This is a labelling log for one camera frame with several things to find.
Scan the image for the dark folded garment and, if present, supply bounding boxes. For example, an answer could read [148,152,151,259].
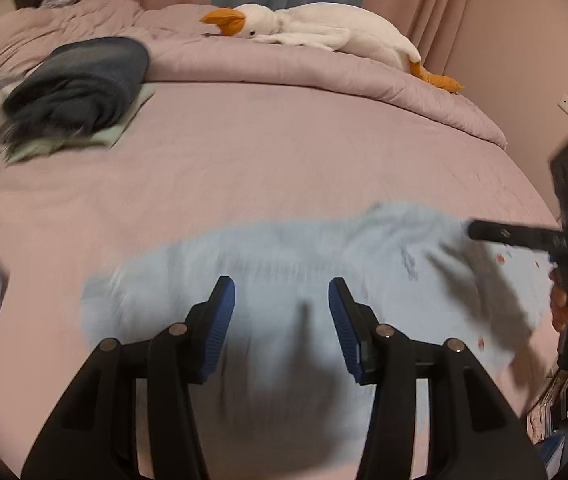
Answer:
[3,37,150,143]

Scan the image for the white goose plush toy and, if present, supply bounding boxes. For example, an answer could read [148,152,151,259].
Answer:
[200,2,463,93]

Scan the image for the pink quilt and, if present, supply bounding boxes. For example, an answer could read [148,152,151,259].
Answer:
[0,0,508,148]

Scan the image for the light blue pants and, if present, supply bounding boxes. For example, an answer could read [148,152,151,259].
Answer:
[82,204,556,479]

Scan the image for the pink bed sheet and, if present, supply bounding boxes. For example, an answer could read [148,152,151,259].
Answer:
[0,84,553,470]

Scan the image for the light green folded cloth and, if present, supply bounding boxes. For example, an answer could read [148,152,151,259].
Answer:
[5,84,155,165]

